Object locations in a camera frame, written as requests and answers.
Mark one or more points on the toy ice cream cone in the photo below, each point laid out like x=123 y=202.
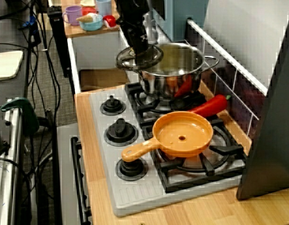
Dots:
x=84 y=18

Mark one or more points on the black upright post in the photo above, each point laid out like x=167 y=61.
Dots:
x=60 y=39

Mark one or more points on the green clamp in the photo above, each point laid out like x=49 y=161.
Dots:
x=29 y=112

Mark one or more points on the teal toy cabinet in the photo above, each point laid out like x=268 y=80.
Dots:
x=182 y=18

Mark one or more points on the white backsplash ledge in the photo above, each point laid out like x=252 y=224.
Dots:
x=229 y=56

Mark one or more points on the red and white toy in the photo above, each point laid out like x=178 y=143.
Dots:
x=109 y=20

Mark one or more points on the stainless steel pot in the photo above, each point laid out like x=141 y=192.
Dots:
x=179 y=63

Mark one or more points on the black burner grate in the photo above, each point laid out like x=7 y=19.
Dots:
x=144 y=110
x=198 y=180

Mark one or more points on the white oven door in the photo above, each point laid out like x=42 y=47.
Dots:
x=66 y=164

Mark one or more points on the black stove knob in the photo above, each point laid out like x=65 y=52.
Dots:
x=121 y=131
x=112 y=105
x=131 y=170

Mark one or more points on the dark tile backsplash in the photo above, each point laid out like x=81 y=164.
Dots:
x=243 y=93

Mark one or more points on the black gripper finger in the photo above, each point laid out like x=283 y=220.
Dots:
x=131 y=41
x=141 y=44

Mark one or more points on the white toy sink basin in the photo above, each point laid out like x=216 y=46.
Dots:
x=95 y=51

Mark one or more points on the grey toy faucet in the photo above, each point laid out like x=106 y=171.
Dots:
x=153 y=32

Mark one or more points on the dark grey side panel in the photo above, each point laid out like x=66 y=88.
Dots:
x=273 y=140

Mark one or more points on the brown glass lid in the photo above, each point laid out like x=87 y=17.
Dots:
x=125 y=61

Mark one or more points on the wooden shelf board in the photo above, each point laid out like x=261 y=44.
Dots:
x=71 y=31

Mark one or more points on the blue toy bowl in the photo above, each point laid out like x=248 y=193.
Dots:
x=93 y=24

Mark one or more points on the red toy chili pepper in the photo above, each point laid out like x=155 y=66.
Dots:
x=213 y=105

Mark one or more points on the light blue toy cup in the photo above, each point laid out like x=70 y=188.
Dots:
x=104 y=7

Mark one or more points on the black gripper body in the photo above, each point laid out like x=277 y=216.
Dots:
x=132 y=25

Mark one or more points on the red toy bowl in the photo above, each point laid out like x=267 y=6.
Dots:
x=88 y=10

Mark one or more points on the orange toy frying pan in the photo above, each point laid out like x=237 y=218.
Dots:
x=182 y=138

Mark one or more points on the black metal leg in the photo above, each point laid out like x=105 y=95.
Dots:
x=57 y=175

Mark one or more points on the cream toy plate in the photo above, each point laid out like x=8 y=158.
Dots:
x=87 y=2

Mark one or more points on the white flat board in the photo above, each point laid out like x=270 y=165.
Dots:
x=6 y=64

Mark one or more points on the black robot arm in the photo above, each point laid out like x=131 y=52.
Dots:
x=132 y=10

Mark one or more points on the grey stove top plate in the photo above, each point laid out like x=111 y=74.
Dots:
x=135 y=194

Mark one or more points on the purple toy cup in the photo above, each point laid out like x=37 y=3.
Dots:
x=73 y=14

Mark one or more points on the aluminium frame rail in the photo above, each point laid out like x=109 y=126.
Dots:
x=8 y=164

